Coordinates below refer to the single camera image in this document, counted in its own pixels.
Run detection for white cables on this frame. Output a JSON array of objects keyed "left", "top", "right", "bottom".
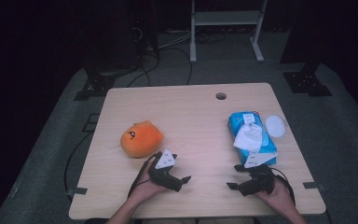
[{"left": 159, "top": 31, "right": 194, "bottom": 50}]

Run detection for tangle of black cables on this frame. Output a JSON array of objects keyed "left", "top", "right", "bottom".
[{"left": 195, "top": 31, "right": 227, "bottom": 45}]

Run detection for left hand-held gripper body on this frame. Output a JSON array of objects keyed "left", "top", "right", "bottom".
[{"left": 147, "top": 148, "right": 184, "bottom": 192}]

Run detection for long black floor cable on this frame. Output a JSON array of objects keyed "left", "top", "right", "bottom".
[{"left": 63, "top": 132, "right": 94, "bottom": 195}]

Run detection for grey table bracket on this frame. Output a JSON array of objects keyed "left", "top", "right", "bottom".
[
  {"left": 66, "top": 186, "right": 89, "bottom": 198},
  {"left": 302, "top": 181, "right": 326, "bottom": 191}
]

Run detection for white wet wipe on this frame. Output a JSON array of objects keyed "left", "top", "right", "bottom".
[{"left": 232, "top": 122, "right": 264, "bottom": 153}]

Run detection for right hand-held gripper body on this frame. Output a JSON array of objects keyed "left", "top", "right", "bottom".
[{"left": 239, "top": 152, "right": 279, "bottom": 197}]

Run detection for hand-held gripper cable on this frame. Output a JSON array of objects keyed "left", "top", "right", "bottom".
[
  {"left": 269, "top": 167, "right": 296, "bottom": 206},
  {"left": 127, "top": 152, "right": 162, "bottom": 199}
]

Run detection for left hand-held gripper cable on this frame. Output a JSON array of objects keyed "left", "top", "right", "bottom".
[{"left": 127, "top": 152, "right": 162, "bottom": 199}]

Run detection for blue wet wipes pack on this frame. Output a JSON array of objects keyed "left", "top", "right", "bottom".
[{"left": 227, "top": 111, "right": 278, "bottom": 166}]

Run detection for white oval plastic lid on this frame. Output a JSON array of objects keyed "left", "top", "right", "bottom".
[{"left": 265, "top": 115, "right": 287, "bottom": 138}]

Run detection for right hand-held gripper cable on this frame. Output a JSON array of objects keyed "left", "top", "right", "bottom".
[{"left": 269, "top": 167, "right": 296, "bottom": 206}]

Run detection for white metal stand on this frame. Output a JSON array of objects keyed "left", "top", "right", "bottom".
[{"left": 189, "top": 0, "right": 269, "bottom": 64}]

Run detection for black metal stand base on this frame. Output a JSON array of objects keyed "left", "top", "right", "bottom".
[
  {"left": 74, "top": 73, "right": 119, "bottom": 102},
  {"left": 282, "top": 62, "right": 334, "bottom": 97}
]

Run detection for orange plush toy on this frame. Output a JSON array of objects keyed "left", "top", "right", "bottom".
[{"left": 119, "top": 119, "right": 165, "bottom": 159}]

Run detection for person's right hand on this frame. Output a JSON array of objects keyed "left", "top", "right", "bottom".
[{"left": 255, "top": 180, "right": 295, "bottom": 209}]

